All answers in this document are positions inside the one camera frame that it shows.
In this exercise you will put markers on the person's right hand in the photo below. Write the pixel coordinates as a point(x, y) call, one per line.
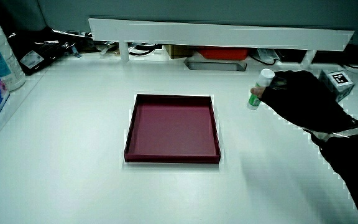
point(303, 102)

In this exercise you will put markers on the white green glue stick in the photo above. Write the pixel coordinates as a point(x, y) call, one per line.
point(261, 84)

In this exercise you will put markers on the person's right forearm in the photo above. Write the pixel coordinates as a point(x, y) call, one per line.
point(356, 168)

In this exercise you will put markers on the orange container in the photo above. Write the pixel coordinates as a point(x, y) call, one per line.
point(223, 53)

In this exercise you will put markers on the white desk shelf riser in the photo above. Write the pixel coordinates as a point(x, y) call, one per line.
point(216, 34)

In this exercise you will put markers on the dark red shallow tray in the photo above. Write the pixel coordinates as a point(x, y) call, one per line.
point(172, 130)

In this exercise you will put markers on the brown cardboard box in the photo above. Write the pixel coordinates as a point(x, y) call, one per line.
point(179, 51)

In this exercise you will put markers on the black bag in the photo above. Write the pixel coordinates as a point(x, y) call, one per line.
point(37, 53)

